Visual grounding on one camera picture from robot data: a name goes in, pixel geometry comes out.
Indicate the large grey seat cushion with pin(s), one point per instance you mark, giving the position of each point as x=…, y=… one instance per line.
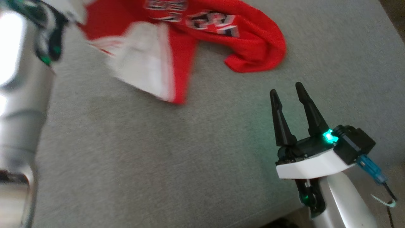
x=158, y=158

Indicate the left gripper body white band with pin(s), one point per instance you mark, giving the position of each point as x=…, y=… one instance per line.
x=71, y=8

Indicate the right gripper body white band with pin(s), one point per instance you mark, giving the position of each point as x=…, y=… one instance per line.
x=310, y=164

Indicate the red lettered jersey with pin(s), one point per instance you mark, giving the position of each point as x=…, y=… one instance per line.
x=253, y=47

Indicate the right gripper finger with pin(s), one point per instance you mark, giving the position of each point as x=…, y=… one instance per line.
x=281, y=126
x=313, y=117

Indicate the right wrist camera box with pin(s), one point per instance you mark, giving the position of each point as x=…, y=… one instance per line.
x=354, y=142

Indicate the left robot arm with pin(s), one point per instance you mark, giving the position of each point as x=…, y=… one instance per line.
x=19, y=110

